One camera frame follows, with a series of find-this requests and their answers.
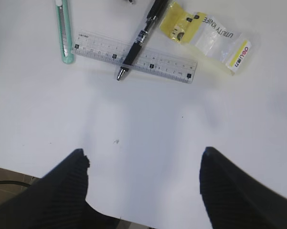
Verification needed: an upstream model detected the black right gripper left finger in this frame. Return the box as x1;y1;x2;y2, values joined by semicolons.
0;149;120;229

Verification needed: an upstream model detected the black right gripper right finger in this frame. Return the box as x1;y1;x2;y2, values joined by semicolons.
199;146;287;229

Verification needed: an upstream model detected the yellow utility knife packaging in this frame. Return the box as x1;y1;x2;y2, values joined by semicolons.
159;1;252;75

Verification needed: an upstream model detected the mint green utility knife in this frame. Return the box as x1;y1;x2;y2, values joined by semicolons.
54;0;74;64

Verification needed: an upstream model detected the clear plastic ruler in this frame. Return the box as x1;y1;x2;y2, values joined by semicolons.
72;31;197;83

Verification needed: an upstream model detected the black blue gel pen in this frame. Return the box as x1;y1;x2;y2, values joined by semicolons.
117;0;169;81

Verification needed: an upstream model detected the black cable on floor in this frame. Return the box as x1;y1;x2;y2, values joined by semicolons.
0;180;32;189

